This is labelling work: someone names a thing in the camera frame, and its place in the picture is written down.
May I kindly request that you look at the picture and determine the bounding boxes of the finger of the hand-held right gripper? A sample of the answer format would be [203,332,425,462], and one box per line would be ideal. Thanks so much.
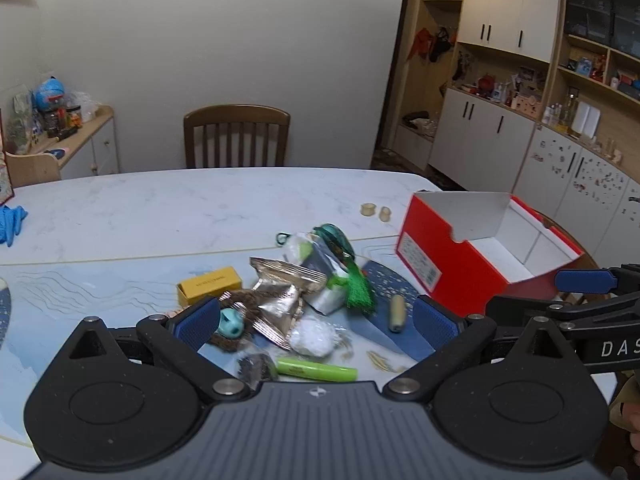
[487,294,640,330]
[555,262,640,295]

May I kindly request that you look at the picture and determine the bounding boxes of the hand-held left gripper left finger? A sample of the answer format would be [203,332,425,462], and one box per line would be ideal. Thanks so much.
[69,297,253,404]

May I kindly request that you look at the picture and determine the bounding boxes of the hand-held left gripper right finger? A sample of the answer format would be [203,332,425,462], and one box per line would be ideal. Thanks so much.
[382,296,576,403]

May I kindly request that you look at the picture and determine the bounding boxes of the teal round case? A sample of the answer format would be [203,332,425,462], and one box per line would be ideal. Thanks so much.
[217,309,247,338]

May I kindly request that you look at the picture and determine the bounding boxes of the small yellow box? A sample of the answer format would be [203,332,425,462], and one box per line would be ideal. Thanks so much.
[176,266,243,308]

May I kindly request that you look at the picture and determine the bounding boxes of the beige cylinder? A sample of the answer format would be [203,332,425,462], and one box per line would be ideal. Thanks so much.
[389,294,406,333]

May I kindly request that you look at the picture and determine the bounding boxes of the red cardboard box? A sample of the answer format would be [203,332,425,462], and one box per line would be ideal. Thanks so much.
[395,191,586,318]

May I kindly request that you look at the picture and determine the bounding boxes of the dark small packet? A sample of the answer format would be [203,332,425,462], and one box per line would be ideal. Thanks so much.
[236,353,278,391]

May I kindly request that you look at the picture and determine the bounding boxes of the white plastic bag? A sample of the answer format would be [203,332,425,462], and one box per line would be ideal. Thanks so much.
[290,319,337,358]

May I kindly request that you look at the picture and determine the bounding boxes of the clear plastic packet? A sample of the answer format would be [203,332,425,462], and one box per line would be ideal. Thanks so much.
[281,231,362,317]

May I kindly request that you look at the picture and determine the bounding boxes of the green tube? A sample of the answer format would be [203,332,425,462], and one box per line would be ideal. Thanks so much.
[274,357,359,382]

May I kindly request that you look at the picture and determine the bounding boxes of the embroidered sachet with green tassel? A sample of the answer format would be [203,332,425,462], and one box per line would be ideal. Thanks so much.
[314,223,377,313]

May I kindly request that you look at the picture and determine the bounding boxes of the person's right hand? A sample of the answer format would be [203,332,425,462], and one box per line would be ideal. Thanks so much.
[620,400,640,453]

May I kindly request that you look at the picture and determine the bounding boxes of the light wooden chair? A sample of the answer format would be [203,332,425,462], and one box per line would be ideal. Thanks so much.
[540,212,601,306]

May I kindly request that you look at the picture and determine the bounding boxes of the printed table mat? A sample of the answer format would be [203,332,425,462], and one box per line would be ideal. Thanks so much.
[0,234,618,466]

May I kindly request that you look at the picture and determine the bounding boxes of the white canister pair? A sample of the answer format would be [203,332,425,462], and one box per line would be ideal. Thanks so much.
[571,101,601,138]

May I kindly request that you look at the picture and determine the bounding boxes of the clear glass bottle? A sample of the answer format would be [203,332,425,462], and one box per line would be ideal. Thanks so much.
[560,87,578,128]

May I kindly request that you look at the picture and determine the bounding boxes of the white sideboard with wood top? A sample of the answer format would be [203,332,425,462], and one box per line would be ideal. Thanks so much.
[5,105,121,188]

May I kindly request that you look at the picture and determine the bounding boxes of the dark wooden slatted chair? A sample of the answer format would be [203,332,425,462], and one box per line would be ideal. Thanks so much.
[183,105,292,169]

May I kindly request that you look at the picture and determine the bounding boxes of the blue gloves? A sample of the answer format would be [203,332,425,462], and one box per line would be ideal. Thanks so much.
[0,205,29,247]

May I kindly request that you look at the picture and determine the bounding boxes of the small light wooden seat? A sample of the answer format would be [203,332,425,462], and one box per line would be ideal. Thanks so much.
[5,152,62,188]

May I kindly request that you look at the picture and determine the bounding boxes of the red and white printed box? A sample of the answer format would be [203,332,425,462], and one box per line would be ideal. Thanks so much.
[0,152,16,206]

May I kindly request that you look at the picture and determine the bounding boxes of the hanging black bag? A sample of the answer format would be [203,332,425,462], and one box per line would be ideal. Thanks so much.
[431,27,453,63]

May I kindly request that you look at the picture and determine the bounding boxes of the hanging red garment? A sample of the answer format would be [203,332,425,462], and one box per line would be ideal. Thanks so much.
[411,27,435,61]

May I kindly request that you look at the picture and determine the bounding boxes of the white and wood cabinet wall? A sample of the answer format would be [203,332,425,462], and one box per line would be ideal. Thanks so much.
[400,0,640,281]

